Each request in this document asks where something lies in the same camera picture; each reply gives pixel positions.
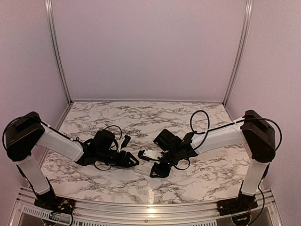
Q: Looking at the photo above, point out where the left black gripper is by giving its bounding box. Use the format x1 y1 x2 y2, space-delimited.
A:
97 149 140 168

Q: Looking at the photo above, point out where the white remote control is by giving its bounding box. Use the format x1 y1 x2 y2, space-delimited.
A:
135 165 152 176

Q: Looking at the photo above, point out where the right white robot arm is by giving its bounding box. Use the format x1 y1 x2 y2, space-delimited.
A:
150 110 279 211

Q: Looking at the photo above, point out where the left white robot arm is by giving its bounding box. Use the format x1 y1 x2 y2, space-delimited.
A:
2 112 139 210

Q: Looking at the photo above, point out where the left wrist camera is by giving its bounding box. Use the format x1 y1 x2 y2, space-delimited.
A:
117 135 131 153

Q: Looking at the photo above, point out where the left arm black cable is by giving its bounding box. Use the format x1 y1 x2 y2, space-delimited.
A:
103 125 123 142

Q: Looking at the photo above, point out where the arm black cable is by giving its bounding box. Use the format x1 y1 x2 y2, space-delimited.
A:
190 110 282 151
103 125 123 142

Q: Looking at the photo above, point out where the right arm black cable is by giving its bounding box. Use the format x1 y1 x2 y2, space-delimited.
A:
190 110 282 151

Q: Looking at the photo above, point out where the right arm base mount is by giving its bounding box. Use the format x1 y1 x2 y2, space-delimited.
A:
217 198 258 216

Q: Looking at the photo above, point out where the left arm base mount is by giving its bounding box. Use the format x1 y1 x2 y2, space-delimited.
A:
34 196 75 214

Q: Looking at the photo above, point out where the front aluminium rail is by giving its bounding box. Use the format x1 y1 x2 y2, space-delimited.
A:
9 188 283 226

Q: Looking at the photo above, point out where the left aluminium frame post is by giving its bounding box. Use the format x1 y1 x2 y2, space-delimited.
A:
45 0 72 105

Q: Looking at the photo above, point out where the aluminium frame post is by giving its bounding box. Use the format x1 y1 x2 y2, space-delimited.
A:
222 0 254 108
45 0 72 105

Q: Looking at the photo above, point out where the right aluminium frame post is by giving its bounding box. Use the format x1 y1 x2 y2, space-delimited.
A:
222 0 254 108

